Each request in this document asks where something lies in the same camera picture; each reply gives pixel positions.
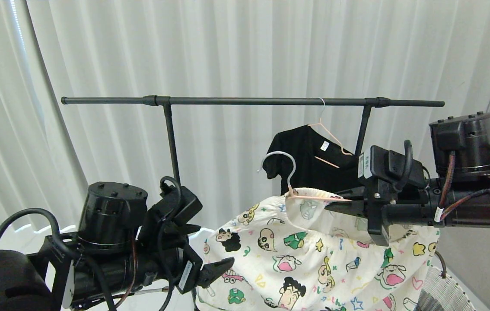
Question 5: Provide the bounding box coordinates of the white laundry basket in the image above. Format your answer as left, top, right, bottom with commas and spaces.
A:
416, 251, 477, 311

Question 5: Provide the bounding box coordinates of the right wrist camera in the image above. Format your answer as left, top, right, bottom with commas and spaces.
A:
357, 145, 427, 190

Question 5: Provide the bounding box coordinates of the black garment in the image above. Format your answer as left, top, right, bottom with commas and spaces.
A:
262, 124, 369, 196

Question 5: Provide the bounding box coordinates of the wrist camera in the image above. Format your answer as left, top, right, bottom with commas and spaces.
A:
357, 145, 427, 190
138, 186, 204, 247

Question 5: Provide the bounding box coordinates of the black clothes rack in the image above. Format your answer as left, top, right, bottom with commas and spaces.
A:
61, 95, 445, 186

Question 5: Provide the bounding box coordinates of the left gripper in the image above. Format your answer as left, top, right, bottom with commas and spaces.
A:
64, 244, 235, 309

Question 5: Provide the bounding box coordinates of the pink clothes hanger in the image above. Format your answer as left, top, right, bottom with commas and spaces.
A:
257, 151, 353, 203
308, 98, 354, 169

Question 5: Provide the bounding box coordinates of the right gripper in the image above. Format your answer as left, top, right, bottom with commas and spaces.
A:
325, 175, 490, 248

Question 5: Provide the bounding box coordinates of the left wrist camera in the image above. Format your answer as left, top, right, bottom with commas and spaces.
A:
138, 186, 204, 247

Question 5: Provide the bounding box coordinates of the cream printed garment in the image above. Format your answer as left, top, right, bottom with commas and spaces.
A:
195, 187, 441, 311

